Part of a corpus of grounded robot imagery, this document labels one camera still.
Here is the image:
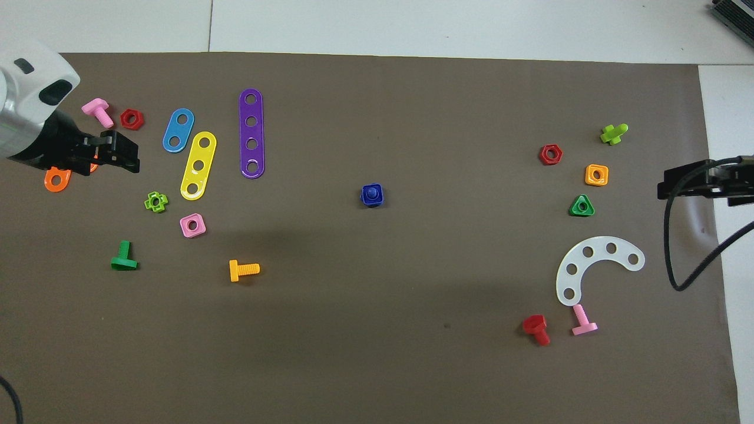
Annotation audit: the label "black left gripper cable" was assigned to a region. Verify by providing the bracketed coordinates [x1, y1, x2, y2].
[0, 375, 24, 424]

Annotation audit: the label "purple four-hole plate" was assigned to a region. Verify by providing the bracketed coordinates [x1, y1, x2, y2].
[239, 88, 266, 179]

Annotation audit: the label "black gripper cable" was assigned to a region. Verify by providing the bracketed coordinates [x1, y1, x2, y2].
[0, 375, 24, 424]
[663, 157, 754, 293]

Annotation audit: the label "pink plastic screw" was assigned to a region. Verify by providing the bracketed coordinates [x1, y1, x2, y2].
[571, 304, 599, 337]
[81, 98, 115, 130]

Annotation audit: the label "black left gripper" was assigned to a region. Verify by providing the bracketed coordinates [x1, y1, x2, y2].
[7, 109, 141, 176]

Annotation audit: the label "dark green plastic screw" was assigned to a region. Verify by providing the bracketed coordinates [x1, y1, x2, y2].
[110, 240, 139, 271]

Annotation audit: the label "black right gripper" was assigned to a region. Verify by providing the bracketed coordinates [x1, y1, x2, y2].
[657, 154, 754, 207]

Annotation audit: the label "grey ribbed device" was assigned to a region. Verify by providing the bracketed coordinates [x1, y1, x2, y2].
[707, 0, 754, 34]

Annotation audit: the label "white curved five-hole plate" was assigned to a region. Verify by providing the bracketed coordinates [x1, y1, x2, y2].
[556, 236, 646, 307]

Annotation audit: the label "orange plastic screw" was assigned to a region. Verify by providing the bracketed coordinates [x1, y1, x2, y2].
[229, 260, 261, 283]

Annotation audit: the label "orange heart-shaped plate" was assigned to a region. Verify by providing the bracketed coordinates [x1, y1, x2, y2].
[44, 159, 98, 193]

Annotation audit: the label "lime green cross screw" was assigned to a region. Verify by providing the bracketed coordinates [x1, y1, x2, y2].
[600, 123, 629, 146]

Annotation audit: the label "pink square nut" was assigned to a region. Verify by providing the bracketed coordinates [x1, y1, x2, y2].
[180, 213, 207, 239]

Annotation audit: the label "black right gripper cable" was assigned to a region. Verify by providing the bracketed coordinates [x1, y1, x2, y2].
[663, 157, 754, 293]

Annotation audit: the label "yellow three-hole plate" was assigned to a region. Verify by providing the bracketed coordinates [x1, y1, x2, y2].
[180, 131, 217, 201]

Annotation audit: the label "brown table mat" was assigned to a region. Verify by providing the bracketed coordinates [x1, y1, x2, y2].
[0, 52, 742, 424]

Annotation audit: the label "blue two-hole plate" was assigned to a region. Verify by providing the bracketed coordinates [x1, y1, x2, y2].
[162, 108, 195, 154]

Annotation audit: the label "red hexagon screw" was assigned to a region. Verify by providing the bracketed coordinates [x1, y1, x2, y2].
[522, 314, 551, 347]

